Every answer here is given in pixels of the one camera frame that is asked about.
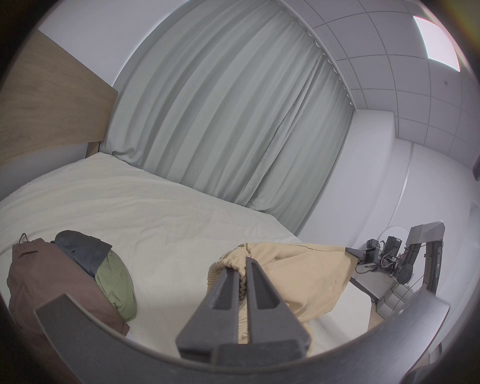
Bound brown garment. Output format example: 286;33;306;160
7;234;131;337

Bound ceiling light panel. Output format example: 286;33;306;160
412;15;462;73

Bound black garment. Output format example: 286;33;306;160
55;230;113;279

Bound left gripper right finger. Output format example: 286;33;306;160
245;256;313;360

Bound green garment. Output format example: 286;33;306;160
95;249;138;323

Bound pale grey-green curtain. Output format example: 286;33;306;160
101;0;356;236

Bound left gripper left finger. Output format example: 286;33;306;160
175;267;241;362

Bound bed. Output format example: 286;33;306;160
0;30;380;358

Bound grey dressing table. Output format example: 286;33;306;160
375;279;428;319

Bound beige shorts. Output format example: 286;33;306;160
207;242;358;344

